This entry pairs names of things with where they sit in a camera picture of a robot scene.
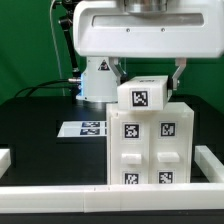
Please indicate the white cabinet body box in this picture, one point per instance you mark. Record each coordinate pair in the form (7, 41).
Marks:
(171, 107)

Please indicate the white cabinet top block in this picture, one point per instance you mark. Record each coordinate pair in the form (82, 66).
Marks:
(144, 93)

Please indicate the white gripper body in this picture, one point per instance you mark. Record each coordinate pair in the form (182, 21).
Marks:
(114, 28)

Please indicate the white left fence piece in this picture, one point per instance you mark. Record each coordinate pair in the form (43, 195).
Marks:
(5, 161)

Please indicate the white marker base plate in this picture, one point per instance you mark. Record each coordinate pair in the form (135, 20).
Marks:
(83, 129)

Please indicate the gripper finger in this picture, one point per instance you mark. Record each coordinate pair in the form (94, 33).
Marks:
(173, 83)
(116, 67)

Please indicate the white right fence rail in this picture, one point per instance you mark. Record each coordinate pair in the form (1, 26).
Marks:
(209, 164)

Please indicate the white fence rail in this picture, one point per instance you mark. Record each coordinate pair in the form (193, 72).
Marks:
(209, 164)
(105, 198)

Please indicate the white cabinet door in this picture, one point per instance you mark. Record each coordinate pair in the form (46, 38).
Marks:
(170, 147)
(128, 148)

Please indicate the white front fence rail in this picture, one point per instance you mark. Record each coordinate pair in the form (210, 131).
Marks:
(105, 198)

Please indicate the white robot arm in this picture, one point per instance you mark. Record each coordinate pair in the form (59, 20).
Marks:
(98, 82)

